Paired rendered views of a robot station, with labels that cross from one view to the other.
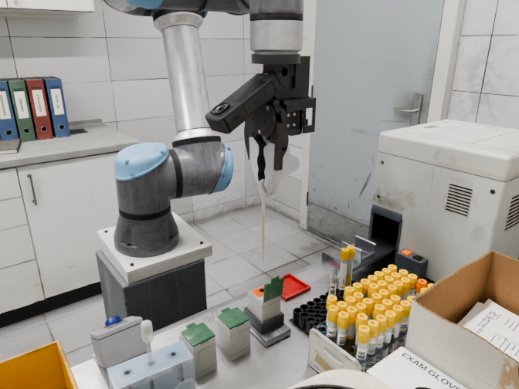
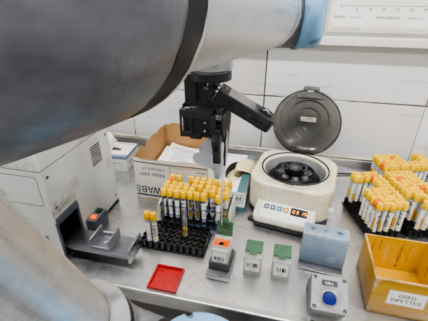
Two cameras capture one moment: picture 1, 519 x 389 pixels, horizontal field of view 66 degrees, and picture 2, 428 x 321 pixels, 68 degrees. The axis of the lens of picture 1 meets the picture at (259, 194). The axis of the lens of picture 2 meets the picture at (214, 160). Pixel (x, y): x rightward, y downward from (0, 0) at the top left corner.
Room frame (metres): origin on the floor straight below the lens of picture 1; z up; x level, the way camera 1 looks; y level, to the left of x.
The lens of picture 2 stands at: (0.97, 0.41, 1.47)
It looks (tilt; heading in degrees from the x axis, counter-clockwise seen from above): 28 degrees down; 230
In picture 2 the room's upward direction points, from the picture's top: straight up
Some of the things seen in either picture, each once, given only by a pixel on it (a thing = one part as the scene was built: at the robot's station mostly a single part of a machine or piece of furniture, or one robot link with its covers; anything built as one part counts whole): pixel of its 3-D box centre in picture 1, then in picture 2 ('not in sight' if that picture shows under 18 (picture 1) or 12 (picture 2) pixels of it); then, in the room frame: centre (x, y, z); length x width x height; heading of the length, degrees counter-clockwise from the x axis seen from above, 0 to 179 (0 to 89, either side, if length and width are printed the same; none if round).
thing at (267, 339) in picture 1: (263, 319); (221, 260); (0.60, -0.01, 0.89); 0.09 x 0.05 x 0.04; 35
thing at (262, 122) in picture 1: (279, 96); (207, 104); (0.62, -0.03, 1.28); 0.09 x 0.08 x 0.12; 126
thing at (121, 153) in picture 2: not in sight; (104, 146); (0.60, -0.70, 0.94); 0.22 x 0.12 x 0.13; 131
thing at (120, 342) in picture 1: (124, 349); (325, 288); (0.50, 0.21, 0.92); 0.13 x 0.07 x 0.08; 37
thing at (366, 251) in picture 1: (364, 249); (97, 239); (0.81, -0.24, 0.92); 0.21 x 0.07 x 0.05; 127
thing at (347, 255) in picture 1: (341, 289); (175, 224); (0.63, -0.15, 0.93); 0.17 x 0.09 x 0.11; 127
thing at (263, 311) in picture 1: (263, 306); (221, 251); (0.60, -0.01, 0.92); 0.05 x 0.04 x 0.06; 35
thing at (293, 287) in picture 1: (287, 286); (165, 278); (0.72, -0.06, 0.88); 0.07 x 0.07 x 0.01; 37
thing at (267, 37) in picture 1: (275, 38); (211, 59); (0.62, -0.02, 1.36); 0.08 x 0.08 x 0.05
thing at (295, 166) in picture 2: not in sight; (293, 176); (0.25, -0.07, 0.97); 0.15 x 0.15 x 0.07
